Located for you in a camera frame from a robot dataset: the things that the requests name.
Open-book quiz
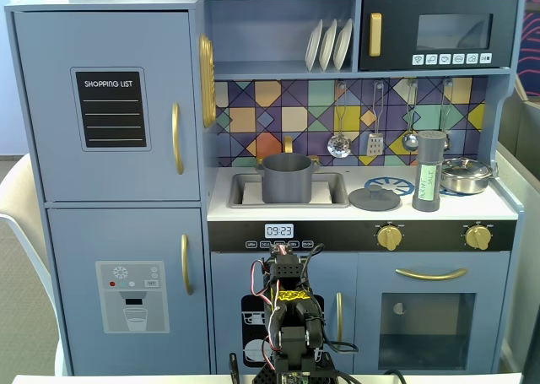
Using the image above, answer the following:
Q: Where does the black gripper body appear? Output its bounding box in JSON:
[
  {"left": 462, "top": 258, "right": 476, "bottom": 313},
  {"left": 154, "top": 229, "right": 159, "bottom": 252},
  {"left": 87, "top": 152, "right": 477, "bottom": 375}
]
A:
[{"left": 269, "top": 243, "right": 303, "bottom": 262}]

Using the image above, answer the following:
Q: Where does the gray salt shaker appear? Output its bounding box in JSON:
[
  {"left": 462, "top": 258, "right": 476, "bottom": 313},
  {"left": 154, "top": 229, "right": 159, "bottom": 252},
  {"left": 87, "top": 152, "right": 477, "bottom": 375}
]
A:
[{"left": 411, "top": 129, "right": 447, "bottom": 213}]

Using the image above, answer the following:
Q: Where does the blue dishwasher door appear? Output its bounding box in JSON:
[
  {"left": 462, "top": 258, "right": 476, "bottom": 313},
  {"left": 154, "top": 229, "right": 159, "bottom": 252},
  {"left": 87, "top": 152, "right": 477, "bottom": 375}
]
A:
[{"left": 210, "top": 252, "right": 359, "bottom": 375}]

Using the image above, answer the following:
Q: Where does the gray plastic pot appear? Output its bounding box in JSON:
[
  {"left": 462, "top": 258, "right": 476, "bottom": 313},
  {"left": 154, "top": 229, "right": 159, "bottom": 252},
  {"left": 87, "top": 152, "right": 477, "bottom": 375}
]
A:
[{"left": 254, "top": 153, "right": 321, "bottom": 204}]

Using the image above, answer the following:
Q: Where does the gray sink basin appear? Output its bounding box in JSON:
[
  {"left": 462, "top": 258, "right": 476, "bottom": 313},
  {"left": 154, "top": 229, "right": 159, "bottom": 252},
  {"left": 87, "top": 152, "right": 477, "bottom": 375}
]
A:
[{"left": 227, "top": 171, "right": 350, "bottom": 210}]

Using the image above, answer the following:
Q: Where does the blue oven door with window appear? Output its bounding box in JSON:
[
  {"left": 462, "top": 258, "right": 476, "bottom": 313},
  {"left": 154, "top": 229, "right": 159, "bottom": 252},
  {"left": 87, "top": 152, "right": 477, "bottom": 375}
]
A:
[{"left": 357, "top": 251, "right": 511, "bottom": 375}]

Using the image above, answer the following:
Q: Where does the gray pot lid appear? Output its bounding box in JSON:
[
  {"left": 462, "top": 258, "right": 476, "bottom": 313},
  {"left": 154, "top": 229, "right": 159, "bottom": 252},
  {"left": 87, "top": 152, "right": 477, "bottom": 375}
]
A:
[{"left": 348, "top": 184, "right": 401, "bottom": 212}]

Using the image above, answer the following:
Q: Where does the gold stove knob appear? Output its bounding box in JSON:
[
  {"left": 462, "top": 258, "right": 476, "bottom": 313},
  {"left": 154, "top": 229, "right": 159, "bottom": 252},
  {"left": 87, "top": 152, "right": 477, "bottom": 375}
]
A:
[
  {"left": 465, "top": 225, "right": 492, "bottom": 250},
  {"left": 376, "top": 225, "right": 402, "bottom": 251}
]

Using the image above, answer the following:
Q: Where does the gold toy faucet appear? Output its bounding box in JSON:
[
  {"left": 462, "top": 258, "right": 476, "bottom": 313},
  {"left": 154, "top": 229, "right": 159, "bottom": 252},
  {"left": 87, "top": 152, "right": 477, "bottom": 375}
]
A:
[{"left": 255, "top": 135, "right": 321, "bottom": 168}]

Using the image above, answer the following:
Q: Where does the steel skimmer spoon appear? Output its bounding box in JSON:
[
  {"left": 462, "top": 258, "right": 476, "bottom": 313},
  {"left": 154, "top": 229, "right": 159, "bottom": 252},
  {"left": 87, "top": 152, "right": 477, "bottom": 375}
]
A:
[{"left": 327, "top": 79, "right": 352, "bottom": 160}]

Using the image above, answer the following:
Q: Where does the steel slotted spatula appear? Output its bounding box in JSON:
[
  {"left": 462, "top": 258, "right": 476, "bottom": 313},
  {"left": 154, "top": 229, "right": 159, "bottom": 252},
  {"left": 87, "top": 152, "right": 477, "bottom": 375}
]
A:
[{"left": 364, "top": 79, "right": 386, "bottom": 158}]

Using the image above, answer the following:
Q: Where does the steel ladle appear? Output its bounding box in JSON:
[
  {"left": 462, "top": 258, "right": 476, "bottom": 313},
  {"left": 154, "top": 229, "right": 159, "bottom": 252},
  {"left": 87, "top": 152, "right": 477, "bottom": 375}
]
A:
[{"left": 400, "top": 78, "right": 421, "bottom": 152}]

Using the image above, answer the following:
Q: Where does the steel pot with lid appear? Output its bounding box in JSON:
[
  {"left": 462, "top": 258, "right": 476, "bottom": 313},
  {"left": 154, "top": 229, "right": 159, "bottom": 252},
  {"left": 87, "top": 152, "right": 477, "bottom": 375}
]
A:
[{"left": 438, "top": 156, "right": 494, "bottom": 195}]

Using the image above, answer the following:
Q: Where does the steel hanging spoon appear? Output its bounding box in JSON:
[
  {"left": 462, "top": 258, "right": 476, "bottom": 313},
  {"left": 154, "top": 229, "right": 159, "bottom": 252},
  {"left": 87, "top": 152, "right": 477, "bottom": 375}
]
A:
[{"left": 438, "top": 78, "right": 455, "bottom": 151}]

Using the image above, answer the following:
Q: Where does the blue fridge door with dispenser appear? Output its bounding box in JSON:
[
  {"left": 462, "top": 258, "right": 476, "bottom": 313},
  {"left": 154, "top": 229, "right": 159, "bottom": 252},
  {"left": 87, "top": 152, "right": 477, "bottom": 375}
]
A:
[{"left": 46, "top": 207, "right": 211, "bottom": 376}]

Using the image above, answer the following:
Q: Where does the white toy plate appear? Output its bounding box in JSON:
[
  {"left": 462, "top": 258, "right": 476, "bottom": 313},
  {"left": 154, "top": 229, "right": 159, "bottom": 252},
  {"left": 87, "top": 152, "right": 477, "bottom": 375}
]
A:
[
  {"left": 318, "top": 19, "right": 338, "bottom": 72},
  {"left": 305, "top": 19, "right": 324, "bottom": 72},
  {"left": 332, "top": 18, "right": 354, "bottom": 71}
]

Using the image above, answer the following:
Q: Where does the blue wooden toy kitchen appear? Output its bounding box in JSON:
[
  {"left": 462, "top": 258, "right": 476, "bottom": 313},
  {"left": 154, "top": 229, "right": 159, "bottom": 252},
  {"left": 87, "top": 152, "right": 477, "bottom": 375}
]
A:
[{"left": 3, "top": 0, "right": 528, "bottom": 376}]

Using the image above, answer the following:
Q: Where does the black microwave door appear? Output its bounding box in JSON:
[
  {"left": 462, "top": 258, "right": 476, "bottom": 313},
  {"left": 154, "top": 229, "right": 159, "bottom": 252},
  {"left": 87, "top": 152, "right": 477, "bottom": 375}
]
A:
[{"left": 358, "top": 0, "right": 519, "bottom": 72}]

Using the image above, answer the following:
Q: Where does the blue fridge door with chalkboard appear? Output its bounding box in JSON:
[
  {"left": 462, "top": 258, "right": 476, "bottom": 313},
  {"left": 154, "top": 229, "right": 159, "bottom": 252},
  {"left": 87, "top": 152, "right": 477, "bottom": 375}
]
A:
[{"left": 12, "top": 10, "right": 202, "bottom": 203}]

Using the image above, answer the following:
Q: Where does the white plastic chair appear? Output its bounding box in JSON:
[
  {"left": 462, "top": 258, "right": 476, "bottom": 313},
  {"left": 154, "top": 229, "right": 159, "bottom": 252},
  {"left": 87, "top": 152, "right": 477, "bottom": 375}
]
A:
[{"left": 0, "top": 154, "right": 64, "bottom": 376}]

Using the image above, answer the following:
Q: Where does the gold dishwasher handle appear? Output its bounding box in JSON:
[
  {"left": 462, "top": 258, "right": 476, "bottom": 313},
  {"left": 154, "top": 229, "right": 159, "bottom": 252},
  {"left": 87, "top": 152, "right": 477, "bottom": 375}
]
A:
[{"left": 335, "top": 291, "right": 344, "bottom": 345}]

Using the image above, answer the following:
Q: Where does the gold fridge door handle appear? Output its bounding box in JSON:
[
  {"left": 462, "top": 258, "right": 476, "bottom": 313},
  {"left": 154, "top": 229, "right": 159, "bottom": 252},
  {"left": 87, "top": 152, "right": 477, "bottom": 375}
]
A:
[
  {"left": 180, "top": 233, "right": 194, "bottom": 296},
  {"left": 171, "top": 101, "right": 186, "bottom": 176}
]

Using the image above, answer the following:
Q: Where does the gold oven handle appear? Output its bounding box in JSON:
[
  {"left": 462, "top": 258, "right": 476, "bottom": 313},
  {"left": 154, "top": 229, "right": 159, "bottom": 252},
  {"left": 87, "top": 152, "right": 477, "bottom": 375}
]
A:
[{"left": 395, "top": 267, "right": 468, "bottom": 281}]

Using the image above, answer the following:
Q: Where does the gold microwave handle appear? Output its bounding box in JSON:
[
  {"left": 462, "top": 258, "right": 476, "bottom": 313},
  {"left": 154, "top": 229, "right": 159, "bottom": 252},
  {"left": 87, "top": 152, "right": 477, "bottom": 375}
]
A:
[{"left": 369, "top": 12, "right": 383, "bottom": 58}]

